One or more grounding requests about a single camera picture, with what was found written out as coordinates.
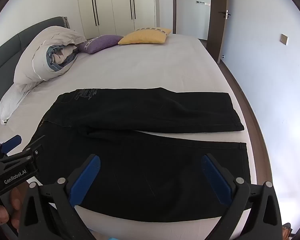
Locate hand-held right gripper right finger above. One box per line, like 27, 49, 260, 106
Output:
201, 153, 283, 240

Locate person's left hand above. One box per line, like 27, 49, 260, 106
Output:
0, 187, 28, 235

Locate black pants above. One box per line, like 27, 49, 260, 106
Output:
27, 87, 252, 223

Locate white pillow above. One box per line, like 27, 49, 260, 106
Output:
0, 81, 40, 125

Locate grey padded headboard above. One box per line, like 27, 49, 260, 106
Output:
0, 16, 70, 121

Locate cream wardrobe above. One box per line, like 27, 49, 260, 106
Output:
76, 0, 157, 37

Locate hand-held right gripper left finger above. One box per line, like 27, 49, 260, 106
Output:
18, 154, 102, 240

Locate dark brown door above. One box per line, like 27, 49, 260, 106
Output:
206, 0, 228, 64

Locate yellow cushion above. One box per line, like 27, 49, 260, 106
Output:
118, 27, 172, 45

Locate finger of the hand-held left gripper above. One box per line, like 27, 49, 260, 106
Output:
0, 132, 22, 159
0, 135, 46, 165

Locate rolled white duvet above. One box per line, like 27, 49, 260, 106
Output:
14, 26, 87, 84

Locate purple cushion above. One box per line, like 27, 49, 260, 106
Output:
77, 35, 124, 54

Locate brown object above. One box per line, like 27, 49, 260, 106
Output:
281, 222, 294, 240

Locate bed with white sheet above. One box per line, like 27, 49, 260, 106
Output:
0, 33, 258, 240

